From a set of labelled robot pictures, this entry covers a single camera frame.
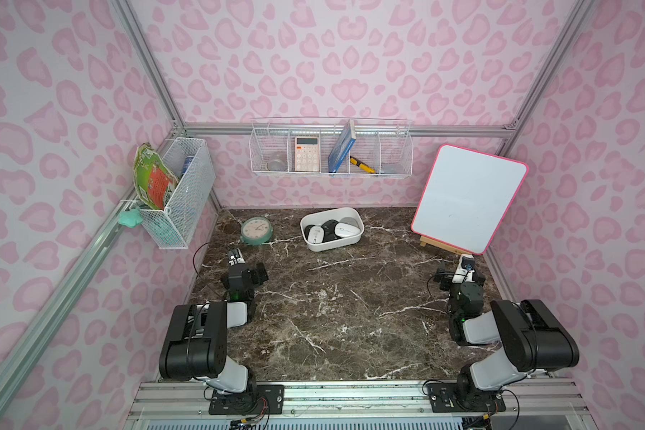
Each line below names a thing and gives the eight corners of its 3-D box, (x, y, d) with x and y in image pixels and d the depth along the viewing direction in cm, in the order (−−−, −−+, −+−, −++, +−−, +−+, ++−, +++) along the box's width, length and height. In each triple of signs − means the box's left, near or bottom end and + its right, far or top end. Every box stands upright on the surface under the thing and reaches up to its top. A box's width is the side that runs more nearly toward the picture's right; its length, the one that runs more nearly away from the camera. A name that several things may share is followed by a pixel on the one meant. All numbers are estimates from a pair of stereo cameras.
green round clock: (240, 245, 110) (237, 239, 108) (246, 222, 118) (244, 217, 116) (270, 244, 110) (268, 239, 108) (274, 222, 118) (272, 217, 115)
